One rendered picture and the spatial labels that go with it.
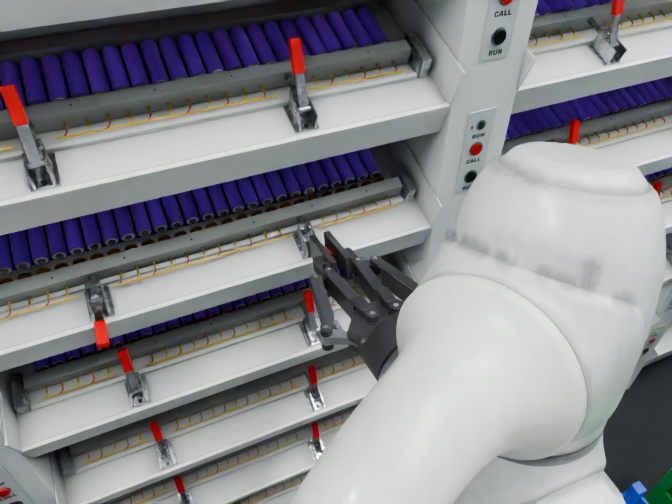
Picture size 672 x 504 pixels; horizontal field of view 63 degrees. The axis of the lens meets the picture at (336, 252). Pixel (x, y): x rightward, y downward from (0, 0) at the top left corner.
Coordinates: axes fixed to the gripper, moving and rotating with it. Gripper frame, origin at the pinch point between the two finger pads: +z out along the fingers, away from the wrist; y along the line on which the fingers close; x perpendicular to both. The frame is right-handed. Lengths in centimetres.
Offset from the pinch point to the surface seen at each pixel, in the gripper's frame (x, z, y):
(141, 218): 3.2, 15.5, -19.4
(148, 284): -2.7, 9.3, -20.8
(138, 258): 0.7, 10.3, -21.0
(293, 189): 2.5, 14.4, 0.7
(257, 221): 1.0, 11.0, -5.7
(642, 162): -4, 7, 58
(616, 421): -93, 16, 86
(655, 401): -93, 17, 101
